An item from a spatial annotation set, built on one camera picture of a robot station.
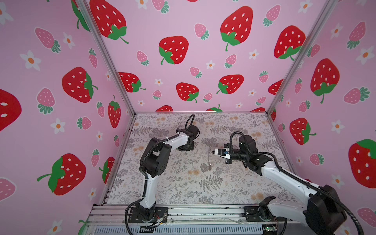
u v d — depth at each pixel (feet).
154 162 1.77
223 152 2.07
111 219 2.39
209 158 3.05
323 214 1.33
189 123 3.04
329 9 2.26
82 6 2.21
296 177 1.57
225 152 2.06
